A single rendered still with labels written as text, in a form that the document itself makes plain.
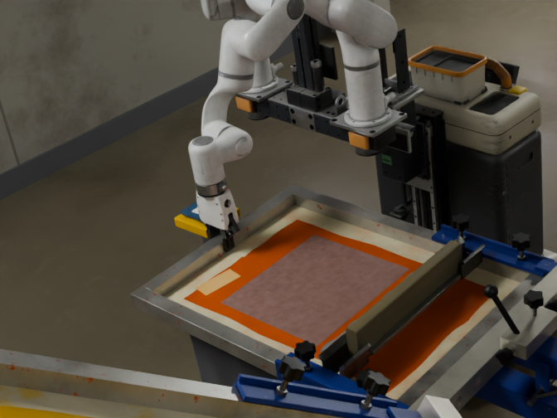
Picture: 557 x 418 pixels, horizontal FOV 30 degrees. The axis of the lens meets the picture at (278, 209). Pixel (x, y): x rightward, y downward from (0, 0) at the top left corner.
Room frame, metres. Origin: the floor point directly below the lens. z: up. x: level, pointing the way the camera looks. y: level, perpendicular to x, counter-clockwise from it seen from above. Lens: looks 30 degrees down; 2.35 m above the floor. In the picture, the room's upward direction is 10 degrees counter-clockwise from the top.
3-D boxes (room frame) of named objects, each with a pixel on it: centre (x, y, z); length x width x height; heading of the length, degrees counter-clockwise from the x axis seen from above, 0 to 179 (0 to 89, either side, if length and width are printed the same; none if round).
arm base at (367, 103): (2.52, -0.29, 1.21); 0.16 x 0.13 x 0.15; 129
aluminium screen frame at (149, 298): (1.97, -0.10, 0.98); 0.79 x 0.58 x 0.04; 43
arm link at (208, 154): (2.26, 0.11, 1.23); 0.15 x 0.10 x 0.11; 124
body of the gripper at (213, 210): (2.25, 0.15, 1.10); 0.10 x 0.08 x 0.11; 43
